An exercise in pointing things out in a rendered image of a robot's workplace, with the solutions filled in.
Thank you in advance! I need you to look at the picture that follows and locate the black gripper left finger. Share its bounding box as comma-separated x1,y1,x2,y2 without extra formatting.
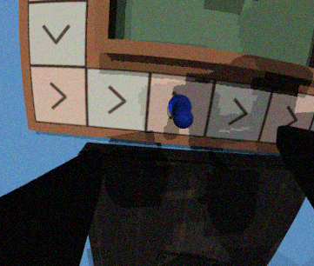
0,148,104,266

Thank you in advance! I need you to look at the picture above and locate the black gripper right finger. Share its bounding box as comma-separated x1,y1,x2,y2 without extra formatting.
276,126,314,209

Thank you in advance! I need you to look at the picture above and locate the blue pawn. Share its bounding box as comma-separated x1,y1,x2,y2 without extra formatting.
168,94,194,129

